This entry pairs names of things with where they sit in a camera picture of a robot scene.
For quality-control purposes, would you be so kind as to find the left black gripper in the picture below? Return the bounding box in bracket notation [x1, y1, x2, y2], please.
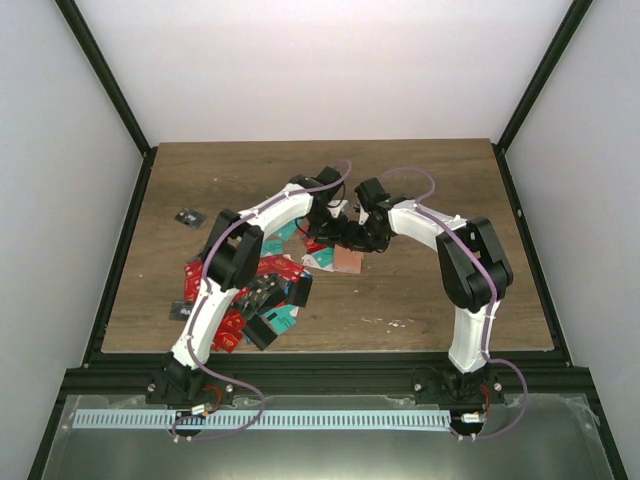
[304, 207, 346, 248]

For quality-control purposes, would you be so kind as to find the pink leather card holder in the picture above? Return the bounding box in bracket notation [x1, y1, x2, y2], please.
[333, 245, 363, 274]

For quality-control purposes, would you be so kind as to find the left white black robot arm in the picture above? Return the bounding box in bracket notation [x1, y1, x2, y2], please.
[162, 160, 352, 404]

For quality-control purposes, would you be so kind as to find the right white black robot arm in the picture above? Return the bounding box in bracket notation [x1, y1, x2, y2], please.
[348, 178, 513, 403]

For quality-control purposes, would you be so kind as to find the white teal card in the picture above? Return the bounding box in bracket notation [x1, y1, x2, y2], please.
[302, 248, 334, 272]

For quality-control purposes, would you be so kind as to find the teal card upper pile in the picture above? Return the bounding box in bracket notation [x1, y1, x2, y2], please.
[261, 239, 284, 257]

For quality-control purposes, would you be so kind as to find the teal card pile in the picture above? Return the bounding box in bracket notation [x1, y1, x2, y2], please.
[261, 239, 284, 257]
[264, 305, 299, 335]

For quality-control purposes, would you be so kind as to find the red card left pile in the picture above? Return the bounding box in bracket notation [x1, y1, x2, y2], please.
[184, 254, 305, 303]

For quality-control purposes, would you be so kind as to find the black glossy card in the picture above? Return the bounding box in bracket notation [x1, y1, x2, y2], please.
[287, 276, 313, 308]

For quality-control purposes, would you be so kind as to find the teal card front pile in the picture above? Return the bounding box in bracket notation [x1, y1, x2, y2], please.
[264, 305, 299, 335]

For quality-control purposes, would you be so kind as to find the black card at front edge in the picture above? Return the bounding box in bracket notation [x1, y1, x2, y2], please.
[243, 317, 277, 351]

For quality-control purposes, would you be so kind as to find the black VIP card far left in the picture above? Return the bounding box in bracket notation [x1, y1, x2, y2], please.
[174, 208, 206, 229]

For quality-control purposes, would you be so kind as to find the red VIP card front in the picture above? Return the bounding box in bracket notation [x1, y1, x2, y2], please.
[212, 308, 246, 353]

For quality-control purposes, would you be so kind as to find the black card low left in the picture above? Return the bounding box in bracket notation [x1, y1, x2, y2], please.
[168, 300, 193, 322]

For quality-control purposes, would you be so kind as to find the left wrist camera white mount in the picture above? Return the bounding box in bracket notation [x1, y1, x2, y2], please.
[327, 200, 349, 218]

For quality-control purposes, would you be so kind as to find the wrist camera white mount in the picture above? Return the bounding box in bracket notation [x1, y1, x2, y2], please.
[327, 200, 349, 218]
[354, 202, 370, 226]

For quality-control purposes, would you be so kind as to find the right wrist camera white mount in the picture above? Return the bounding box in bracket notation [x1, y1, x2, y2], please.
[354, 202, 370, 226]

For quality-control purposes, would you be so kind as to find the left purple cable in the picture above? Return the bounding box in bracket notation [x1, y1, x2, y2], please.
[169, 159, 353, 443]

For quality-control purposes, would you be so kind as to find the light blue slotted cable duct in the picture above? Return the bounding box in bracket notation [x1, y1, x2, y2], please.
[71, 409, 451, 431]

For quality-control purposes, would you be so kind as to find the black aluminium frame rail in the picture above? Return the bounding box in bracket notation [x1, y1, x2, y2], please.
[60, 351, 595, 405]

